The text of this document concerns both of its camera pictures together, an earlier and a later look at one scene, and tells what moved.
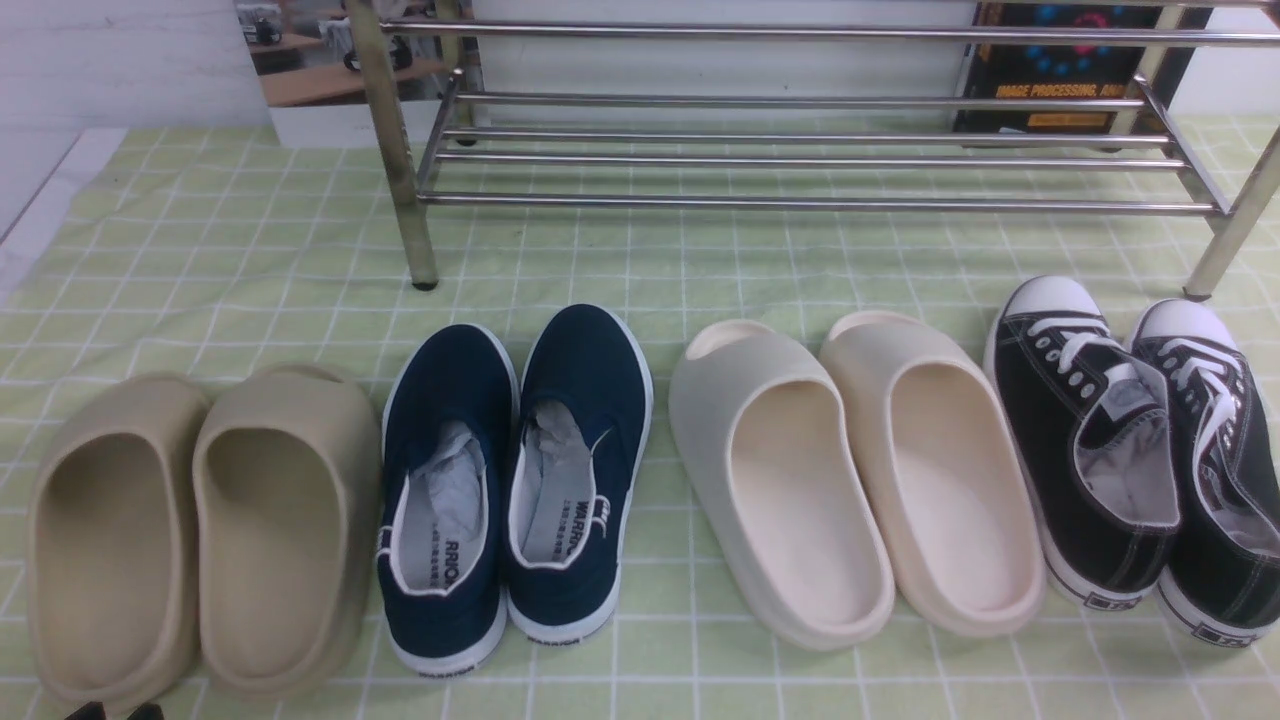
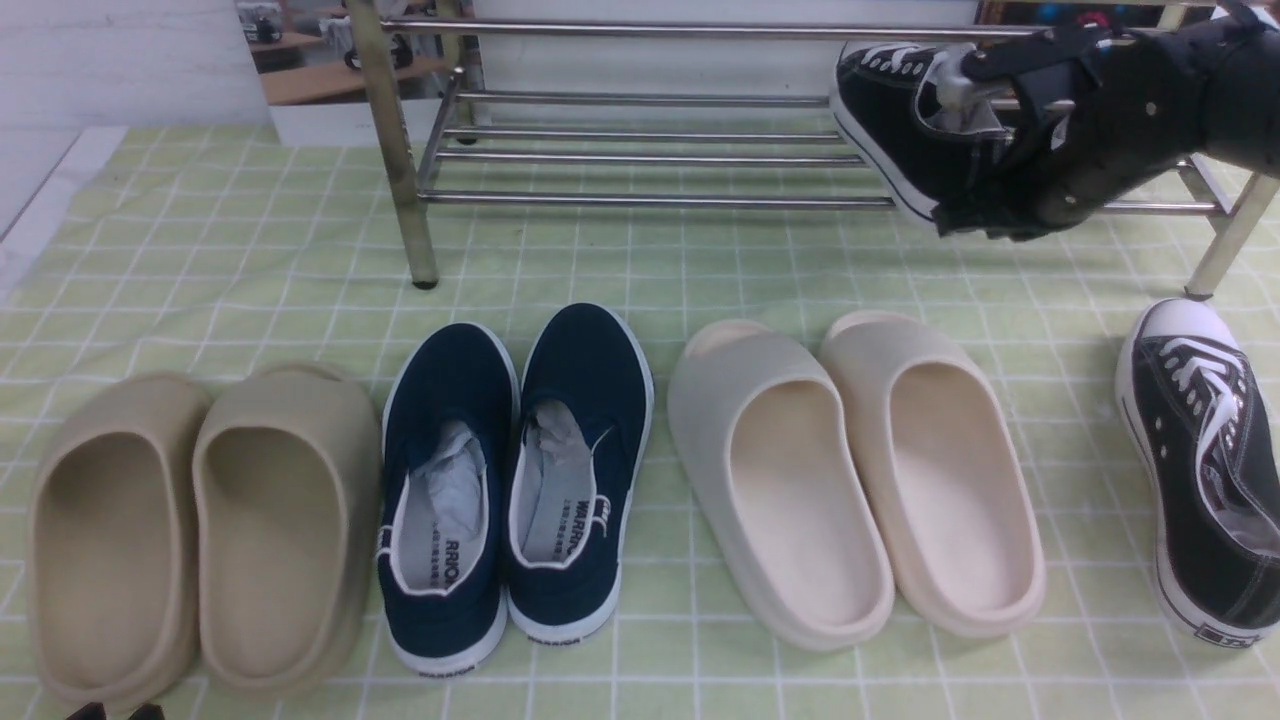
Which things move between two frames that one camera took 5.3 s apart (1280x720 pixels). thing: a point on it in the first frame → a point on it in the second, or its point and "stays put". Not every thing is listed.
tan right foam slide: (286, 530) stays put
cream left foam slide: (773, 463) stays put
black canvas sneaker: (1222, 582) stays put
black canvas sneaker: (1089, 433) → (915, 127)
